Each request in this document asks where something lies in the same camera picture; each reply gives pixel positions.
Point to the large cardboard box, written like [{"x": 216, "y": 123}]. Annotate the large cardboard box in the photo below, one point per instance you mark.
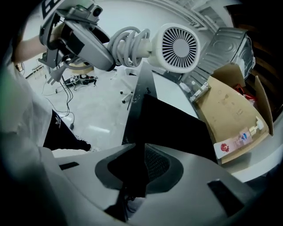
[{"x": 230, "y": 114}]

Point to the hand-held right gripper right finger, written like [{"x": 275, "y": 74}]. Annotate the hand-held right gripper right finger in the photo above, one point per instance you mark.
[{"x": 194, "y": 198}]

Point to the white swivel chair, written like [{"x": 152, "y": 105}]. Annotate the white swivel chair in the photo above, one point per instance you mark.
[{"x": 128, "y": 88}]

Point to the person's black shorts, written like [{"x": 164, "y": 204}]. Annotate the person's black shorts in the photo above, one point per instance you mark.
[{"x": 62, "y": 134}]

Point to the person's left hand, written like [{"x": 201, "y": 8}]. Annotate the person's left hand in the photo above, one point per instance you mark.
[{"x": 58, "y": 33}]

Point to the person's left forearm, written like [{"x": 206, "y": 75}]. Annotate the person's left forearm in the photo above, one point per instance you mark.
[{"x": 31, "y": 47}]

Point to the grey washing machine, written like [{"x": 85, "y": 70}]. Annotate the grey washing machine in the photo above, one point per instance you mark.
[{"x": 227, "y": 48}]

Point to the white hair dryer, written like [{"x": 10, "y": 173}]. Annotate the white hair dryer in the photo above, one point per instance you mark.
[{"x": 159, "y": 55}]

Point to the red packets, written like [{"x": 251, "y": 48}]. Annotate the red packets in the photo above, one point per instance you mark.
[{"x": 246, "y": 92}]

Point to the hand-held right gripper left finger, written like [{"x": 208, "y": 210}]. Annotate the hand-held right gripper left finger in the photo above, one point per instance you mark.
[{"x": 81, "y": 176}]

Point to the pink hand soap bottle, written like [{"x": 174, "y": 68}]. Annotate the pink hand soap bottle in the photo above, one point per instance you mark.
[{"x": 236, "y": 141}]

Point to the person's right shoe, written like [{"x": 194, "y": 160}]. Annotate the person's right shoe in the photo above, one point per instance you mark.
[{"x": 95, "y": 149}]

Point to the small grey camera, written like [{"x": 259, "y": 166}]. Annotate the small grey camera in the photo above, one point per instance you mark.
[{"x": 96, "y": 11}]

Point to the person's white shirt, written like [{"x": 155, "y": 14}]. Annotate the person's white shirt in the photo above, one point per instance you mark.
[{"x": 20, "y": 106}]

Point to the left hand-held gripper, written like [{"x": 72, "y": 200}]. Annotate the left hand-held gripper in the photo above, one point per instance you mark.
[{"x": 73, "y": 13}]

